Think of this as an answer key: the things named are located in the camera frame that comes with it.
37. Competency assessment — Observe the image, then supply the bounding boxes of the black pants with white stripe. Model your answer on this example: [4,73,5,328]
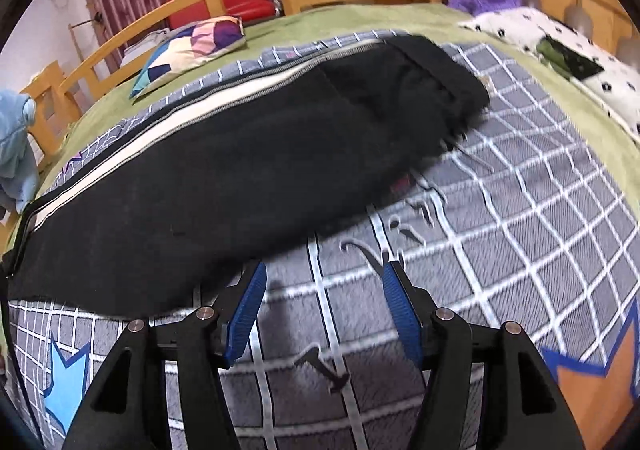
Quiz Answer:
[4,35,489,318]

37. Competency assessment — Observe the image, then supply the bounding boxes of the light blue cloth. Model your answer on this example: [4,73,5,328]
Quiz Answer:
[1,89,39,214]

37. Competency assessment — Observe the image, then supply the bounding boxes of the colourful geometric pillow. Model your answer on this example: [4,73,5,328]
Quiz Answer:
[129,16,246,100]

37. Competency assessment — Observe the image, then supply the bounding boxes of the green bed sheet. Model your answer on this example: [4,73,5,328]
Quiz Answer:
[37,4,639,213]

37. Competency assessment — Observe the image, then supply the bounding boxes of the white dotted pillow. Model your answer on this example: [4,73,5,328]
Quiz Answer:
[459,7,639,141]

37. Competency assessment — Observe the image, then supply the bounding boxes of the red chair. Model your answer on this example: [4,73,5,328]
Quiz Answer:
[166,0,278,31]

